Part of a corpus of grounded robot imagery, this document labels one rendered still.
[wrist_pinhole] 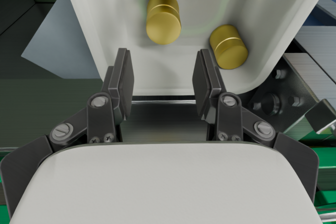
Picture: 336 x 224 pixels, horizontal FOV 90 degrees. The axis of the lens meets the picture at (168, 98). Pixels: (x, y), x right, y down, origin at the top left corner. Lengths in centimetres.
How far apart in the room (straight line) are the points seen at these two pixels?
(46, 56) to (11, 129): 31
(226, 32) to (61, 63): 46
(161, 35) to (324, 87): 16
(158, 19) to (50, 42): 40
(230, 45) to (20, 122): 28
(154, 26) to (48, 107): 20
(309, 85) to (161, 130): 16
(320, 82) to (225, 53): 9
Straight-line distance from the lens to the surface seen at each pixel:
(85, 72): 56
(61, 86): 32
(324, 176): 28
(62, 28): 50
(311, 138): 27
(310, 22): 38
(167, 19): 17
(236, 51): 20
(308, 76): 21
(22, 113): 31
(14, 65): 83
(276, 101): 22
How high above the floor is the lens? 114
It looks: 39 degrees down
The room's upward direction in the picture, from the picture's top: 178 degrees clockwise
